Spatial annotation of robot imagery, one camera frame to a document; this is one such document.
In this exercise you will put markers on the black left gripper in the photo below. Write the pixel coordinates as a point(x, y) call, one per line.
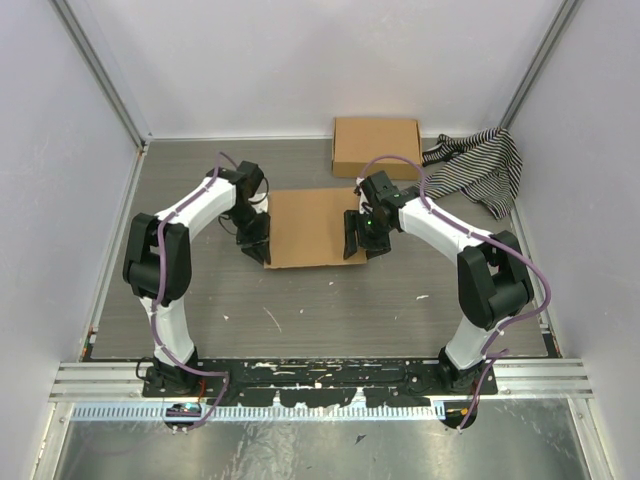
point(258, 244)

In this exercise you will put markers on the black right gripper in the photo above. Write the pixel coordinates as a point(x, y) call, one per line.
point(353, 222)

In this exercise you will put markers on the brown cardboard box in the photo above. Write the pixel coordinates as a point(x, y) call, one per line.
point(307, 228)
point(358, 140)

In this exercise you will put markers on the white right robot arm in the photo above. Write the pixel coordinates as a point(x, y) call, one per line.
point(493, 281)

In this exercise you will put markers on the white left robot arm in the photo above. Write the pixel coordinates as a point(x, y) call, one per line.
point(158, 263)

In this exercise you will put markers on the closed brown cardboard box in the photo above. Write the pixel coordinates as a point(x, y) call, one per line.
point(358, 140)

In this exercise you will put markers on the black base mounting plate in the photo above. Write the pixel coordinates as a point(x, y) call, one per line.
point(309, 382)

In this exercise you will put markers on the striped cloth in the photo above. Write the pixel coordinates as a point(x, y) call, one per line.
point(485, 167)

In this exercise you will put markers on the aluminium frame rail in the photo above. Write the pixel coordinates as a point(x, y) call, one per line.
point(508, 378)

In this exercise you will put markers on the slotted cable duct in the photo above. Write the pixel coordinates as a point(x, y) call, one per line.
point(190, 412)

